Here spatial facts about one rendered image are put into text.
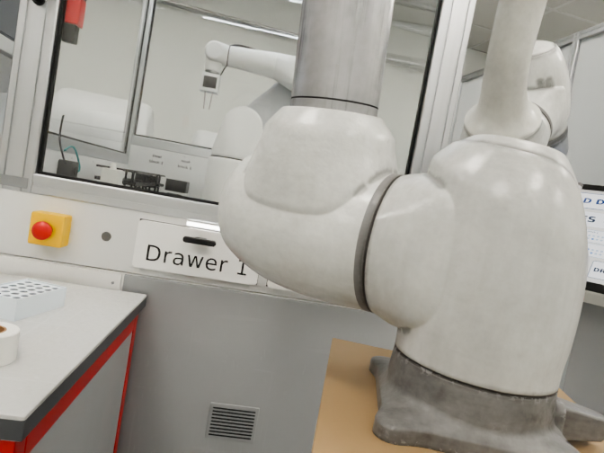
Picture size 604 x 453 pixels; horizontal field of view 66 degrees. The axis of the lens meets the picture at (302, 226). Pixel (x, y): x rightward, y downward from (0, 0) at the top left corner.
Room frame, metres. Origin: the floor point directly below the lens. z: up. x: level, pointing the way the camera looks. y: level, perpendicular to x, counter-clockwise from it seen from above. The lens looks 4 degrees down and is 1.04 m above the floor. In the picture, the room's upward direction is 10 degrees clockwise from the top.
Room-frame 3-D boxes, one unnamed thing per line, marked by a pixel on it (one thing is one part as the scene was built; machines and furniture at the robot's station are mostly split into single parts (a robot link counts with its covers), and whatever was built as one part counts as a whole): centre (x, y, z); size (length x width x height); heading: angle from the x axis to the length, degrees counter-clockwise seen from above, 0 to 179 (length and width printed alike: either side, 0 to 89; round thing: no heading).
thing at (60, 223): (1.02, 0.55, 0.88); 0.07 x 0.05 x 0.07; 97
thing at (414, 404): (0.45, -0.21, 0.89); 0.22 x 0.18 x 0.06; 84
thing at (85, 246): (1.57, 0.24, 0.87); 1.02 x 0.95 x 0.14; 97
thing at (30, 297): (0.81, 0.47, 0.78); 0.12 x 0.08 x 0.04; 171
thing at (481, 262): (0.46, -0.18, 1.02); 0.18 x 0.16 x 0.22; 60
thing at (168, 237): (1.08, 0.23, 0.87); 0.29 x 0.02 x 0.11; 97
